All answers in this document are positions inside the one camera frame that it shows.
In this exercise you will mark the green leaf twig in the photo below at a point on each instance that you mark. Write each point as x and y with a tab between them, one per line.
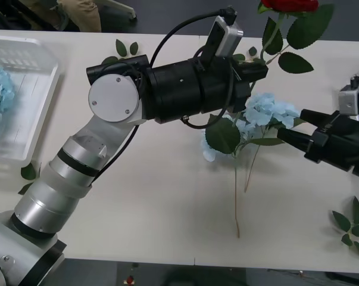
121	47
28	172
252	51
341	220

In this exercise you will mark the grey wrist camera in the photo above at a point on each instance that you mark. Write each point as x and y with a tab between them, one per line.
350	102
229	38

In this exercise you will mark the person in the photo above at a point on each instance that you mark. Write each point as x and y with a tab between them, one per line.
84	18

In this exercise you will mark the red rose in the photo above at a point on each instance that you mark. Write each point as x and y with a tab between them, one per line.
304	32

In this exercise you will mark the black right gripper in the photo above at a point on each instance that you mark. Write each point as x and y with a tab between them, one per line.
340	143

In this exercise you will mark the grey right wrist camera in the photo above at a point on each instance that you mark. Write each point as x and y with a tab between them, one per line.
350	102

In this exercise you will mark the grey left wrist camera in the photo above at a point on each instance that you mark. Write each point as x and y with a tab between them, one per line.
229	38

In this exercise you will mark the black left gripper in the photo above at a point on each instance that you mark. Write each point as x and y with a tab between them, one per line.
218	89

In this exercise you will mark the silver and black left arm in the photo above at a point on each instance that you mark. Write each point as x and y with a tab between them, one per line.
113	98

